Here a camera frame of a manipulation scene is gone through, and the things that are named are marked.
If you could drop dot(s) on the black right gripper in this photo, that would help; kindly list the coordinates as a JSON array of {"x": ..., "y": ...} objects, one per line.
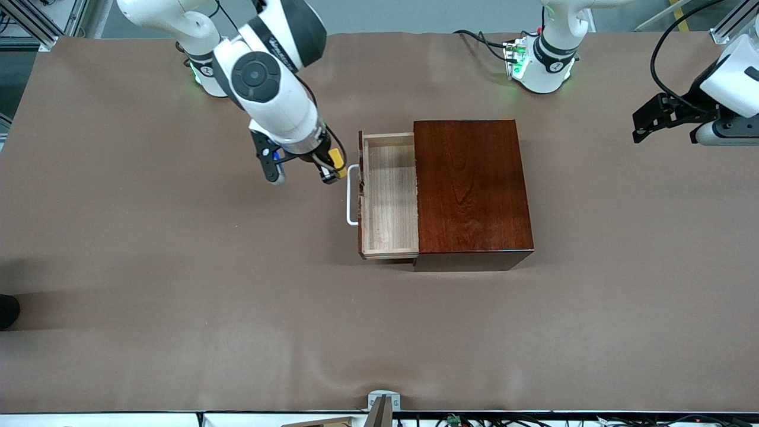
[{"x": 315, "y": 156}]

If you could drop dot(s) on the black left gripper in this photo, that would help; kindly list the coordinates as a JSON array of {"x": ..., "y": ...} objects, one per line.
[{"x": 688, "y": 108}]

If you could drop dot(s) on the yellow wooden block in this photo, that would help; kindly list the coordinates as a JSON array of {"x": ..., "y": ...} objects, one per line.
[{"x": 338, "y": 159}]

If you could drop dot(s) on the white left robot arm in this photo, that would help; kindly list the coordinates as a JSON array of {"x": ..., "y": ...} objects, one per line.
[{"x": 545, "y": 74}]

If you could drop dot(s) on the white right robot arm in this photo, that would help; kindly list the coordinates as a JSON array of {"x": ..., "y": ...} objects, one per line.
[{"x": 278, "y": 112}]

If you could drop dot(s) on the dark brown wooden cabinet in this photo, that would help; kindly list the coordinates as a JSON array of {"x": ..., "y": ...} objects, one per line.
[{"x": 474, "y": 190}]

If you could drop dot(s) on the brown table cloth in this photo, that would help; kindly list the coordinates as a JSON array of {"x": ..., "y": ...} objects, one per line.
[{"x": 237, "y": 326}]

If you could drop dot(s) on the light wooden board piece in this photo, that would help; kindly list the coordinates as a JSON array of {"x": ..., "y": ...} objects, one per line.
[{"x": 326, "y": 423}]

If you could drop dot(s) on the aluminium frame profile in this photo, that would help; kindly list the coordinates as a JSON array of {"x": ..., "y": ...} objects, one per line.
[
  {"x": 732, "y": 24},
  {"x": 35, "y": 24}
]

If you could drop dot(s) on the grey metal clamp bracket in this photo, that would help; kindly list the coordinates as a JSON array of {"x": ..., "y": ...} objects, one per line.
[{"x": 383, "y": 400}]

